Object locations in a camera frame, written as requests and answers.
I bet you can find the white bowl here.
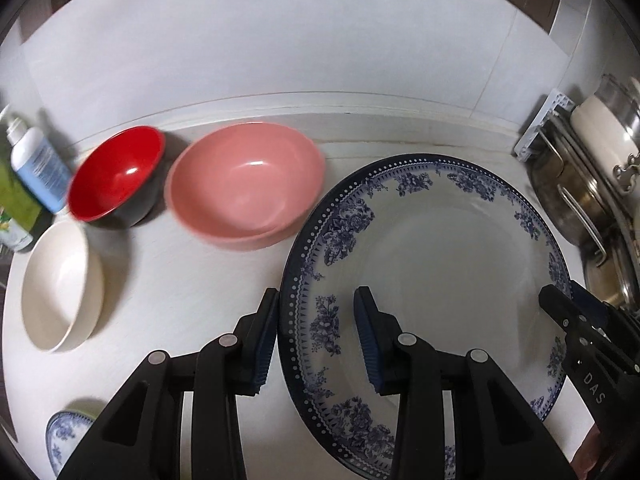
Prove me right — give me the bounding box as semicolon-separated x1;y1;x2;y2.
21;220;105;353

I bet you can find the pink bowl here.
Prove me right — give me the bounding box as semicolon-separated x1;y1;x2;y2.
165;122;327;252

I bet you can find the blue floral plate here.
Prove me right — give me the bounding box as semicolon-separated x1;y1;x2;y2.
45;410;98;480
276;152;573;480

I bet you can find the red and black bowl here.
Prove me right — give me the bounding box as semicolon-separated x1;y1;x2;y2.
67;125;167;230

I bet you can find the small stainless steel pot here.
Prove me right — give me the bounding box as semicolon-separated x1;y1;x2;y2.
582;230;640;311

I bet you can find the green dish soap bottle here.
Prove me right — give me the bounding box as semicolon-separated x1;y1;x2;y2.
0;162;53;253

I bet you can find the person's right hand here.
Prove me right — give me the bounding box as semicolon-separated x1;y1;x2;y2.
571;426;604;480

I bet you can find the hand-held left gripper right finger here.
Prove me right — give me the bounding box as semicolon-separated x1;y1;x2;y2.
353;286;571;480

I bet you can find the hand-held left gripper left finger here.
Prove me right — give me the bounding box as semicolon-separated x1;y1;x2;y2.
57;287;280;480

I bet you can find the white pot rack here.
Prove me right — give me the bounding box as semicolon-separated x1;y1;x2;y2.
514;89;640;261

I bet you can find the wide stainless steel pot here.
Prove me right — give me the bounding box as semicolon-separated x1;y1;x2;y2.
530;130;626;266

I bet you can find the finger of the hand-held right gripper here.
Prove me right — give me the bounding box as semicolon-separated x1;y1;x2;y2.
538;284;602;342
569;280;627;327

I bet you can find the cream pot with steel lid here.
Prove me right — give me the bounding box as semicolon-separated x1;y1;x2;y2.
570;75;640;181

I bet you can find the blue pump bottle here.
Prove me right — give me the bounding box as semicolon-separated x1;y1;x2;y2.
6;117;73;213

